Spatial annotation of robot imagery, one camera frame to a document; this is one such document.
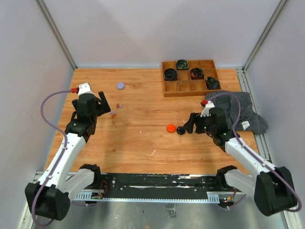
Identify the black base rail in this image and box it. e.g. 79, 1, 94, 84
88, 173, 234, 201

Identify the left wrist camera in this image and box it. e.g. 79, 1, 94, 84
77, 83, 94, 96

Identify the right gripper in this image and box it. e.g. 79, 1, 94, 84
183, 112, 216, 135

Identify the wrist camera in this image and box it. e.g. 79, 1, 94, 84
77, 83, 94, 96
200, 100, 215, 117

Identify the wooden compartment tray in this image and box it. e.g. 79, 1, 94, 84
162, 59, 222, 97

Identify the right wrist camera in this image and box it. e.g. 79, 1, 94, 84
200, 100, 215, 117

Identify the lilac earbud case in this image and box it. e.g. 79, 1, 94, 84
116, 82, 125, 90

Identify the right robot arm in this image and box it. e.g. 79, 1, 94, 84
183, 106, 302, 216

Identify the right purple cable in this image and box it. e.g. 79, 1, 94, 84
201, 92, 302, 212

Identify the coiled dark strap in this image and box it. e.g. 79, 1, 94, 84
205, 76, 221, 91

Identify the coiled red black strap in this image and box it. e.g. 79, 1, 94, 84
190, 67, 205, 80

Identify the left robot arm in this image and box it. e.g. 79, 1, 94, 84
25, 87, 111, 222

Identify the orange earbud case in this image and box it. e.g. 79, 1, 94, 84
166, 124, 176, 133

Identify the coiled green black strap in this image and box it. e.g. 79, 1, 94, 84
175, 59, 189, 71

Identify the grey checked cloth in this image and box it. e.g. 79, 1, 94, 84
205, 91, 268, 135

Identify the black earbud case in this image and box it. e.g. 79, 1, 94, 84
176, 126, 186, 135

